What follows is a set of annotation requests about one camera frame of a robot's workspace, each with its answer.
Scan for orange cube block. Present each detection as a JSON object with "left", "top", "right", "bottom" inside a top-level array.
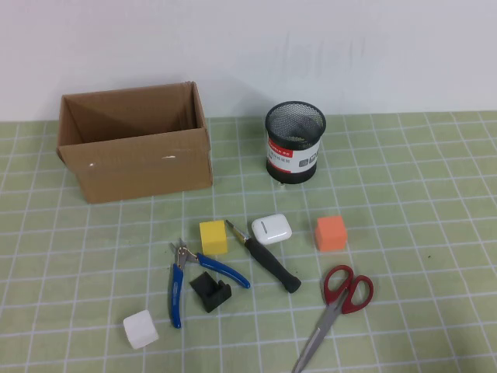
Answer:
[{"left": 314, "top": 215, "right": 348, "bottom": 253}]

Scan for black plastic bracket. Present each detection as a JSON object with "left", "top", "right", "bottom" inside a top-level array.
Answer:
[{"left": 189, "top": 271, "right": 233, "bottom": 315}]

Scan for green checkered tablecloth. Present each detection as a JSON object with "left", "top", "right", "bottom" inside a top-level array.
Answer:
[{"left": 0, "top": 111, "right": 497, "bottom": 373}]

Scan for brown cardboard box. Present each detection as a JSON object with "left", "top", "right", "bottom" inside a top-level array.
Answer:
[{"left": 56, "top": 80, "right": 214, "bottom": 204}]

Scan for white cube block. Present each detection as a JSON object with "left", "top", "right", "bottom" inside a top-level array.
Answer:
[{"left": 123, "top": 309, "right": 160, "bottom": 350}]

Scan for blue handled pliers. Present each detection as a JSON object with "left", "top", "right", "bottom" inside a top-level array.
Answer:
[{"left": 167, "top": 238, "right": 252, "bottom": 329}]

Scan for black handled screwdriver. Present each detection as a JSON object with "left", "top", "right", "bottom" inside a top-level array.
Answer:
[{"left": 225, "top": 219, "right": 302, "bottom": 295}]

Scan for black mesh pen holder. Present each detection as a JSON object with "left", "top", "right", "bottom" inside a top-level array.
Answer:
[{"left": 265, "top": 101, "right": 327, "bottom": 187}]

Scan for yellow cube block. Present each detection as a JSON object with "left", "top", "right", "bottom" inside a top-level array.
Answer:
[{"left": 199, "top": 219, "right": 229, "bottom": 257}]

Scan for red handled scissors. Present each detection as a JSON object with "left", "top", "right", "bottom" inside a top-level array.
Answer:
[{"left": 290, "top": 264, "right": 375, "bottom": 373}]

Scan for white earbuds case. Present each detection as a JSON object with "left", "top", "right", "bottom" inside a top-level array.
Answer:
[{"left": 251, "top": 213, "right": 294, "bottom": 246}]

